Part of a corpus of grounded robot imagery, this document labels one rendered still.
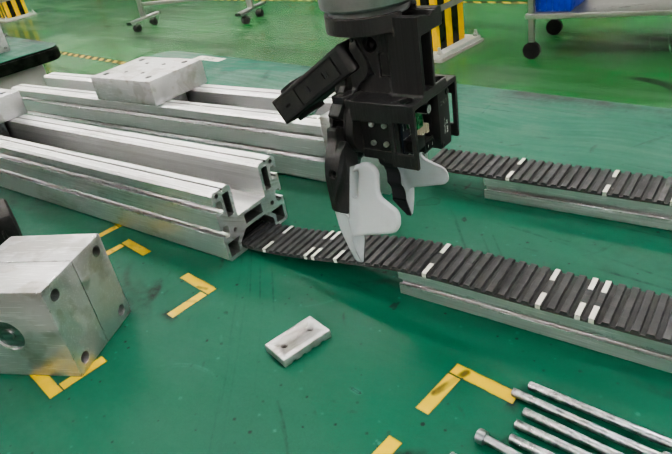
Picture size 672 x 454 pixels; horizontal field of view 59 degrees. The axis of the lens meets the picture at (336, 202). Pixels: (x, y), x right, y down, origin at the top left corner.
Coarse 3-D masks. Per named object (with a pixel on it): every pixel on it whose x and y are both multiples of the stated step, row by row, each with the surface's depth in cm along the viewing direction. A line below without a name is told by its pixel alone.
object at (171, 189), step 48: (0, 144) 89; (48, 144) 95; (96, 144) 86; (144, 144) 79; (192, 144) 75; (48, 192) 86; (96, 192) 77; (144, 192) 71; (192, 192) 63; (240, 192) 70; (192, 240) 68; (240, 240) 66
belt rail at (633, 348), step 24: (408, 288) 55; (432, 288) 54; (456, 288) 51; (480, 312) 51; (504, 312) 50; (528, 312) 48; (552, 336) 48; (576, 336) 46; (600, 336) 46; (624, 336) 44; (648, 360) 44
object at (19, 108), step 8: (0, 96) 98; (8, 96) 99; (16, 96) 100; (0, 104) 98; (8, 104) 99; (16, 104) 100; (0, 112) 98; (8, 112) 99; (16, 112) 100; (24, 112) 101; (0, 120) 98; (8, 120) 99; (0, 128) 100
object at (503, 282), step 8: (504, 264) 52; (512, 264) 52; (520, 264) 51; (504, 272) 51; (512, 272) 50; (520, 272) 51; (496, 280) 50; (504, 280) 50; (512, 280) 50; (488, 288) 49; (496, 288) 49; (504, 288) 49; (512, 288) 49; (496, 296) 49; (504, 296) 48
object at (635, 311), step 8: (632, 288) 46; (632, 296) 46; (640, 296) 46; (648, 296) 45; (656, 296) 46; (624, 304) 45; (632, 304) 45; (640, 304) 45; (648, 304) 45; (624, 312) 44; (632, 312) 44; (640, 312) 44; (648, 312) 44; (616, 320) 44; (624, 320) 44; (632, 320) 44; (640, 320) 43; (616, 328) 43; (624, 328) 43; (632, 328) 43; (640, 328) 43
